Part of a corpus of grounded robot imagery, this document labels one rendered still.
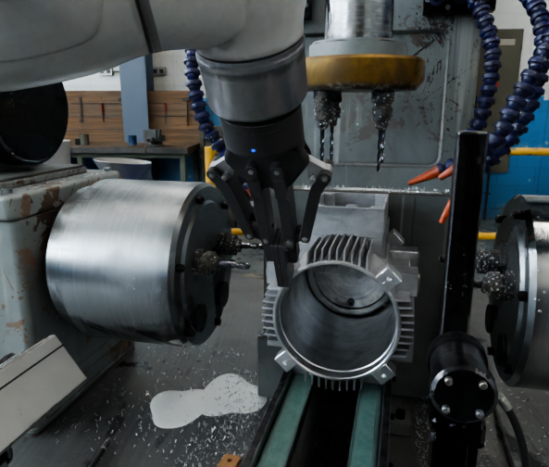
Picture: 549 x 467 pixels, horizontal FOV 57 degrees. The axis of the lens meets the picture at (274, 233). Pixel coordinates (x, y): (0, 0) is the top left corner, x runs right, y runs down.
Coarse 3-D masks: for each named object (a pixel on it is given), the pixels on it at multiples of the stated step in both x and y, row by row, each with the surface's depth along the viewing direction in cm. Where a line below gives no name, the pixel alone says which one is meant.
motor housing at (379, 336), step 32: (320, 256) 64; (352, 256) 60; (288, 288) 69; (384, 288) 60; (288, 320) 69; (320, 320) 78; (352, 320) 81; (384, 320) 75; (288, 352) 65; (320, 352) 70; (352, 352) 70; (384, 352) 64
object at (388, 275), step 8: (392, 232) 76; (392, 240) 76; (400, 240) 76; (296, 264) 63; (384, 272) 60; (392, 272) 59; (384, 280) 60; (392, 280) 59; (400, 280) 59; (392, 288) 60; (280, 352) 67; (280, 360) 66; (288, 360) 66; (288, 368) 66; (384, 368) 62; (392, 368) 63; (376, 376) 63; (384, 376) 63; (392, 376) 62
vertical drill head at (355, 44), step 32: (352, 0) 63; (384, 0) 64; (352, 32) 64; (384, 32) 65; (320, 64) 62; (352, 64) 61; (384, 64) 61; (416, 64) 63; (320, 96) 65; (384, 96) 63; (320, 128) 67; (384, 128) 65
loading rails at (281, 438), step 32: (288, 384) 67; (320, 384) 75; (384, 384) 65; (288, 416) 60; (320, 416) 76; (352, 416) 75; (384, 416) 58; (256, 448) 53; (288, 448) 54; (352, 448) 54; (384, 448) 53
